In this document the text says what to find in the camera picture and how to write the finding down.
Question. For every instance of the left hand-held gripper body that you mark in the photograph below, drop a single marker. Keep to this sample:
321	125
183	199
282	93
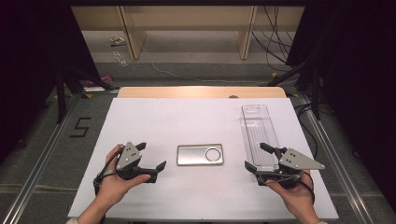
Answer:
129	157

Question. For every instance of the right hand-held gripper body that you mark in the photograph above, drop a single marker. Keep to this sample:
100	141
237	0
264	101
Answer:
295	161

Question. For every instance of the clear plastic box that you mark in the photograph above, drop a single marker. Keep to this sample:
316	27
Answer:
258	133

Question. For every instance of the translucent grey phone case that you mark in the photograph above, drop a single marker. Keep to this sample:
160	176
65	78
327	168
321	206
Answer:
191	155

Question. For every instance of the person's left hand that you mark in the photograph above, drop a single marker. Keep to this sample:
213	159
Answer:
115	188

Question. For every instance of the person's right hand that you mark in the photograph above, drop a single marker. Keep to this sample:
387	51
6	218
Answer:
297	197

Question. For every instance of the white table sheet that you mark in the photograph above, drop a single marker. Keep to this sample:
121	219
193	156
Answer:
186	193

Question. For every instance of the black metal stand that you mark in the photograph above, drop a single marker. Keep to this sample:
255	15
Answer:
316	99
60	99

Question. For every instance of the light wooden table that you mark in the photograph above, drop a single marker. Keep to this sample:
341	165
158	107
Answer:
186	92

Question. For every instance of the flat white board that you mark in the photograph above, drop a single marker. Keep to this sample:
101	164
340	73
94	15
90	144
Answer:
93	89

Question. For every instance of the pink cloth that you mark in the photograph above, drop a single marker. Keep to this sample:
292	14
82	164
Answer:
104	80

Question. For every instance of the clear plastic bottle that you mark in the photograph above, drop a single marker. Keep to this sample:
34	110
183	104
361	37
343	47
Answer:
120	59

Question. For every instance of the black curtain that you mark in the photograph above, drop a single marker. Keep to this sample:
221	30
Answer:
31	62
358	77

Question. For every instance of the crumpled wrapper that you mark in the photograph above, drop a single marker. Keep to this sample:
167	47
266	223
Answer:
117	41

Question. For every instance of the light wooden shelf unit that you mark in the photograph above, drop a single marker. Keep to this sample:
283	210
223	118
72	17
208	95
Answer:
186	18

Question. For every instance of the metal floor rail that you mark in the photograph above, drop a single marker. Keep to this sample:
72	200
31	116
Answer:
34	174
339	168

